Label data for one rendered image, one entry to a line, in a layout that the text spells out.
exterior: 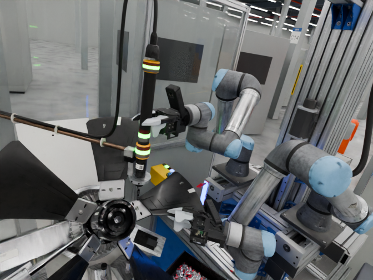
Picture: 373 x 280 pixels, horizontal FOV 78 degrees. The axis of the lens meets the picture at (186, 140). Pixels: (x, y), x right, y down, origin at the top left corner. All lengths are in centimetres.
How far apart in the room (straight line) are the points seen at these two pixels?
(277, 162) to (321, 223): 51
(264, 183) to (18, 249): 79
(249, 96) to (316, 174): 46
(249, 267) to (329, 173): 40
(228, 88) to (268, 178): 49
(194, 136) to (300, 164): 38
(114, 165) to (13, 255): 36
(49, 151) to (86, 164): 14
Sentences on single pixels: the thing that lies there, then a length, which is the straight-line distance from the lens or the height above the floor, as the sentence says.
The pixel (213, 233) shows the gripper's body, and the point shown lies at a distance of 81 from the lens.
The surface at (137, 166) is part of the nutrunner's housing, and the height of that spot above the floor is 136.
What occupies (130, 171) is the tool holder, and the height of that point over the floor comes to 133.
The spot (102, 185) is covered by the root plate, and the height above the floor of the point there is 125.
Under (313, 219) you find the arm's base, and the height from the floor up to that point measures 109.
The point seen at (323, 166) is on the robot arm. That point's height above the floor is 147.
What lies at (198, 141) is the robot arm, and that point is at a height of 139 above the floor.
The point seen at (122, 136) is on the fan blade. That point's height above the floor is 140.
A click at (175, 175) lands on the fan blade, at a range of 100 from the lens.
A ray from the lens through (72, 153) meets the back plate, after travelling 104.
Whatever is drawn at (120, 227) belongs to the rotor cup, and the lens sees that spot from 76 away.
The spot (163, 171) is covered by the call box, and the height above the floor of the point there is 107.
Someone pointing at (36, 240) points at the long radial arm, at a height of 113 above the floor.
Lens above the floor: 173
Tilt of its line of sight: 23 degrees down
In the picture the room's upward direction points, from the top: 10 degrees clockwise
